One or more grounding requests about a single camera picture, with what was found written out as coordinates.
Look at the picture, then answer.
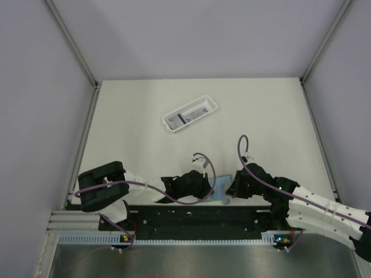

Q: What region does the card in basket left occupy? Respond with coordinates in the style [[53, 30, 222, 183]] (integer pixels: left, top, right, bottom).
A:
[[166, 114, 186, 130]]

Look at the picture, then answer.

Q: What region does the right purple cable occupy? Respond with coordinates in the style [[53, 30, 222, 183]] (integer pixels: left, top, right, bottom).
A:
[[237, 134, 371, 250]]

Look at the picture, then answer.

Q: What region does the left aluminium frame post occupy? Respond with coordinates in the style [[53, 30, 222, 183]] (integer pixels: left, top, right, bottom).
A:
[[43, 0, 101, 87]]

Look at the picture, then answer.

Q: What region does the white cable duct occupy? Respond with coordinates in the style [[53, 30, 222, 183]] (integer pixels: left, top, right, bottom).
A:
[[57, 231, 289, 246]]

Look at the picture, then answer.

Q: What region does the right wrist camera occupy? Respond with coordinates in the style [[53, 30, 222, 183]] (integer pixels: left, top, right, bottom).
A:
[[241, 153, 254, 164]]

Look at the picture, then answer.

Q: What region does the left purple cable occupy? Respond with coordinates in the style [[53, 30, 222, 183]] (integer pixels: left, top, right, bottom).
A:
[[74, 152, 217, 251]]

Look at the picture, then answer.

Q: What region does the card in basket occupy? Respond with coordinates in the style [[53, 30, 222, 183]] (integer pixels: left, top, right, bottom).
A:
[[166, 114, 186, 130], [184, 107, 209, 123]]

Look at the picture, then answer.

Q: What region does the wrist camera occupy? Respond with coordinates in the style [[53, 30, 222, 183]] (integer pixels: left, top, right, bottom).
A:
[[192, 156, 209, 175], [241, 153, 254, 164]]

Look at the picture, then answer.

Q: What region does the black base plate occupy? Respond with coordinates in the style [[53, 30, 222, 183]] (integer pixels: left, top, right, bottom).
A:
[[98, 204, 293, 240]]

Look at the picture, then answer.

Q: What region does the white plastic basket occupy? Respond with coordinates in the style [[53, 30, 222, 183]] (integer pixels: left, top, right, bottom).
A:
[[162, 95, 219, 134]]

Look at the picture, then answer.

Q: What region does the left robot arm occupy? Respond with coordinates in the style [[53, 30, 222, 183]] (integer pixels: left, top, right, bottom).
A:
[[74, 159, 216, 230]]

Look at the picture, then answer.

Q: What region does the purple cable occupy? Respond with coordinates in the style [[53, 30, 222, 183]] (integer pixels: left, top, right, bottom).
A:
[[74, 152, 217, 251], [237, 134, 371, 250]]

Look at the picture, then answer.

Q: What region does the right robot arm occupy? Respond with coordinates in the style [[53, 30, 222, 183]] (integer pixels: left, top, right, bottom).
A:
[[227, 163, 370, 261]]

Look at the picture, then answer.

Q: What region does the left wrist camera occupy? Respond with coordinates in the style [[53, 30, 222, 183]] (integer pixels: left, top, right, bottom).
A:
[[192, 156, 209, 175]]

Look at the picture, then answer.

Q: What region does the green card holder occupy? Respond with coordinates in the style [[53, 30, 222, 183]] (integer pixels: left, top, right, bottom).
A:
[[206, 175, 232, 204]]

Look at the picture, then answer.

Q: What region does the aluminium frame post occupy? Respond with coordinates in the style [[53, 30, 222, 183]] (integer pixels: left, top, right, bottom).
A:
[[43, 0, 101, 87], [300, 0, 356, 85]]

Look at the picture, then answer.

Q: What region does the right aluminium frame post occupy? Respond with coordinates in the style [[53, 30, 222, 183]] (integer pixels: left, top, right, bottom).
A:
[[300, 0, 356, 85]]

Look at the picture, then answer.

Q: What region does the card in basket right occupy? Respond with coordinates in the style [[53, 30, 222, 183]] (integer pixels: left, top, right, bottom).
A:
[[184, 107, 209, 123]]

